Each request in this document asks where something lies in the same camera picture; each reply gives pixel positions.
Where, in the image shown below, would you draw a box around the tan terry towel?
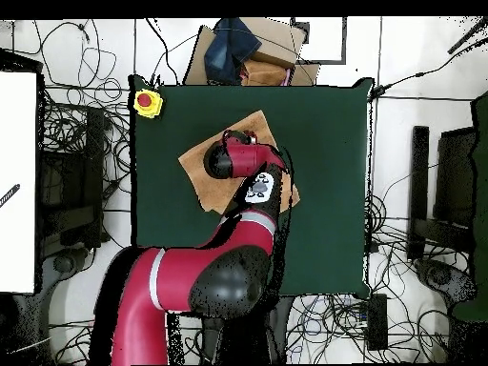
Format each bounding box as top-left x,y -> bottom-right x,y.
177,109 -> 301,214

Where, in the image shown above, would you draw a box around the tan towel in box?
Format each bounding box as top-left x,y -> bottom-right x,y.
240,58 -> 289,87

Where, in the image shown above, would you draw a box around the dark green table cloth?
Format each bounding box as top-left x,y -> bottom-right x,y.
129,74 -> 376,300

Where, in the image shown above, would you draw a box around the blue denim jeans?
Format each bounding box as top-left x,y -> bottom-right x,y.
203,17 -> 263,86

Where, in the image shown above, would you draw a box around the brown cardboard box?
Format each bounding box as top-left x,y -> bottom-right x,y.
182,16 -> 321,87

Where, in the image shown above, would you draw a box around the yellow emergency stop button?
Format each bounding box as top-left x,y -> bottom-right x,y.
132,88 -> 164,119

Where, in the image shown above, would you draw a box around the black equipment rack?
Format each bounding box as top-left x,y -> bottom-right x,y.
37,106 -> 106,256

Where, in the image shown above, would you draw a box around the long black floor bar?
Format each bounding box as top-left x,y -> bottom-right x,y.
406,125 -> 430,262

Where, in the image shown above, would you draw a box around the black panel stand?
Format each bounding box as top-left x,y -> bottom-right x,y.
434,127 -> 478,230

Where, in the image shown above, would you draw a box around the black power strip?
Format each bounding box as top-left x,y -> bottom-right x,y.
366,293 -> 389,352

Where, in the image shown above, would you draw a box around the grey stand base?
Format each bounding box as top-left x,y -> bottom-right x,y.
39,247 -> 91,295
414,257 -> 478,306

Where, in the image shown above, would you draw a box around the green cloth on stand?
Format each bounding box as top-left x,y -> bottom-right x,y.
451,90 -> 488,323

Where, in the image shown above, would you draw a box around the black rectangular floor frame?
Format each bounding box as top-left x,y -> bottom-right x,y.
291,16 -> 348,65

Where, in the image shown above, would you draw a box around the black cable with connector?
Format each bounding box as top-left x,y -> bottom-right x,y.
368,37 -> 488,101

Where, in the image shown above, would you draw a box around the thin black looped cable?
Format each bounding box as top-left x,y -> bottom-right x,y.
32,20 -> 92,89

